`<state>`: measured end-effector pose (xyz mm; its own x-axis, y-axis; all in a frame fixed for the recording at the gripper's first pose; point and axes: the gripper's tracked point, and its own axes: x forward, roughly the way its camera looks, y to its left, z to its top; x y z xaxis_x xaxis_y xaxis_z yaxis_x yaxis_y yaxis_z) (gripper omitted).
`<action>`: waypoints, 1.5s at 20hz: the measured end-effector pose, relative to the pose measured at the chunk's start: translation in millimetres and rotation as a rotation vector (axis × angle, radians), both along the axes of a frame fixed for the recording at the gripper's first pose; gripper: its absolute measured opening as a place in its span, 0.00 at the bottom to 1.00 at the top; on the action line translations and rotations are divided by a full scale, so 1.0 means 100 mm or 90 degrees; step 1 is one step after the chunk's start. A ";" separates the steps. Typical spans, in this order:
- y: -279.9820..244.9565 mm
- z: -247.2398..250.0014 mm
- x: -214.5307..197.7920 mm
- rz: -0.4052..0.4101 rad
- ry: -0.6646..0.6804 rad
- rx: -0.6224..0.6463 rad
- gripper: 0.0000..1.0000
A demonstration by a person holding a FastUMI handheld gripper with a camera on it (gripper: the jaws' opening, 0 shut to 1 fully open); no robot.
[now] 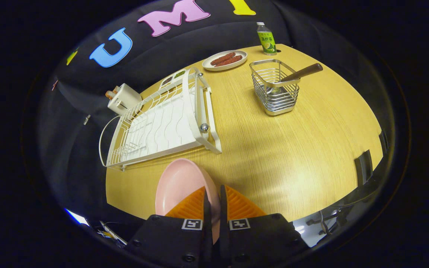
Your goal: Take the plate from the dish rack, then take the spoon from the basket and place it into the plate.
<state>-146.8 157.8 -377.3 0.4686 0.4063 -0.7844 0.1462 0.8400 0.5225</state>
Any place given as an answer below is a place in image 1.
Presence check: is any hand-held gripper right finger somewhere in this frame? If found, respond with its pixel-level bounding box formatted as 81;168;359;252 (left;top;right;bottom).
219;185;310;268

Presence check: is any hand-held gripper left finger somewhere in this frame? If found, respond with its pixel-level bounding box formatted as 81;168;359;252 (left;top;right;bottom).
125;186;214;268

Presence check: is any pink plate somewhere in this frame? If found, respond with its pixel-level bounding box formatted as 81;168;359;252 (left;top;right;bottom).
155;158;221;244

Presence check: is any white wire dish rack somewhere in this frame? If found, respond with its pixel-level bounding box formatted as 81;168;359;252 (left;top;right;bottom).
99;67;223;172

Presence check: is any silver wire basket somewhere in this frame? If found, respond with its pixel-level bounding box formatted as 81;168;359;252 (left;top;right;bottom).
249;59;301;116

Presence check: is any wooden handled metal spoon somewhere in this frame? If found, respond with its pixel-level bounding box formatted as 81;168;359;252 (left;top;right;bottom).
265;63;324;93

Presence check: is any white plate with sausages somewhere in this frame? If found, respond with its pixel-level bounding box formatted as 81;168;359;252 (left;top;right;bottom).
202;50;248;71

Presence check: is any white compartment condiment tray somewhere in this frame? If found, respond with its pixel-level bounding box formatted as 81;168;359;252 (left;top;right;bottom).
161;69;187;89

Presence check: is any white toaster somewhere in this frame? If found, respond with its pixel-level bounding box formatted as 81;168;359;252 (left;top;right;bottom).
107;83;143;116

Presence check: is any brown sausage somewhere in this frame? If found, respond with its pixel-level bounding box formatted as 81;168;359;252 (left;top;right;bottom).
214;55;243;68
210;52;236;66

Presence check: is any black backdrop cloth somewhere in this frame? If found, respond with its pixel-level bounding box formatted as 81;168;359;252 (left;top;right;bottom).
36;0;353;209

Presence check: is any green drink bottle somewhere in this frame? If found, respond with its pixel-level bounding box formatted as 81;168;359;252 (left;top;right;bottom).
256;22;277;56

